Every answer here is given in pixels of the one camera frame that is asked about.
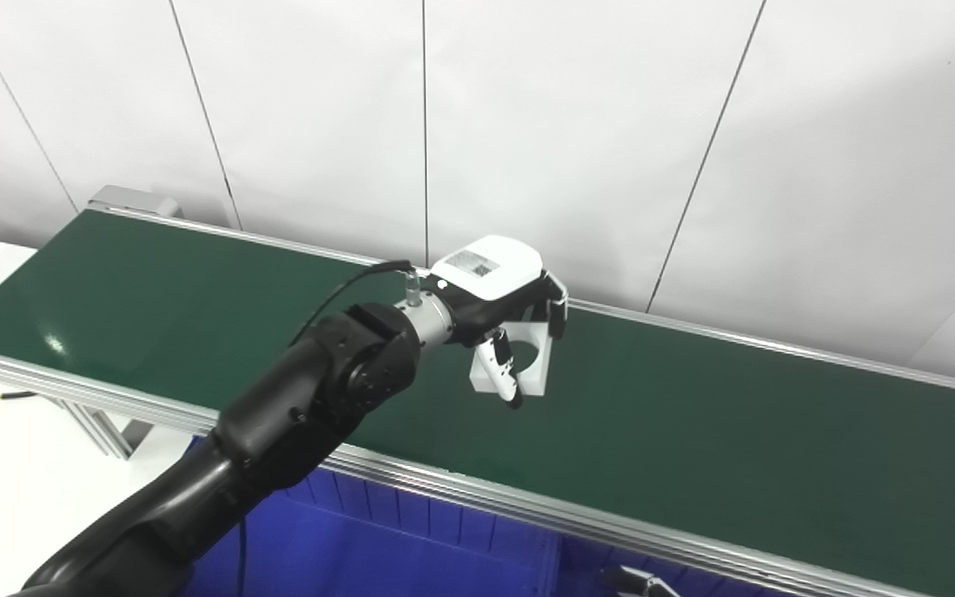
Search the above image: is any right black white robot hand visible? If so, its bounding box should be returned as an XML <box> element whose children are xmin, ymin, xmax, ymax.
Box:
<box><xmin>598</xmin><ymin>565</ymin><xmax>681</xmax><ymax>597</ymax></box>

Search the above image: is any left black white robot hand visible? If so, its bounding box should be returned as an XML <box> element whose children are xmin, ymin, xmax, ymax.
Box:
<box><xmin>432</xmin><ymin>235</ymin><xmax>570</xmax><ymax>410</ymax></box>

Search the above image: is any white square part with hole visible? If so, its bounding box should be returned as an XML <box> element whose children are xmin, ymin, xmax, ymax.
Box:
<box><xmin>469</xmin><ymin>319</ymin><xmax>555</xmax><ymax>397</ymax></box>

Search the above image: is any blue plastic bin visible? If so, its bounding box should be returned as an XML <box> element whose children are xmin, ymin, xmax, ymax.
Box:
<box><xmin>556</xmin><ymin>535</ymin><xmax>735</xmax><ymax>597</ymax></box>
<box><xmin>183</xmin><ymin>435</ymin><xmax>561</xmax><ymax>597</ymax></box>

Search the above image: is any green conveyor belt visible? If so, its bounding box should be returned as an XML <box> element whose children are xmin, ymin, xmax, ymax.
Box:
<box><xmin>0</xmin><ymin>207</ymin><xmax>955</xmax><ymax>597</ymax></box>

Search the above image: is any aluminium conveyor support leg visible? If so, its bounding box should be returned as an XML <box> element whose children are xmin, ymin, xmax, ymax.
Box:
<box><xmin>51</xmin><ymin>396</ymin><xmax>155</xmax><ymax>461</ymax></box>

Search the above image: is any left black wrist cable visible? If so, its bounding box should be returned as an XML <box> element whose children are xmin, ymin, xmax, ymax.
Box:
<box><xmin>288</xmin><ymin>260</ymin><xmax>422</xmax><ymax>349</ymax></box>

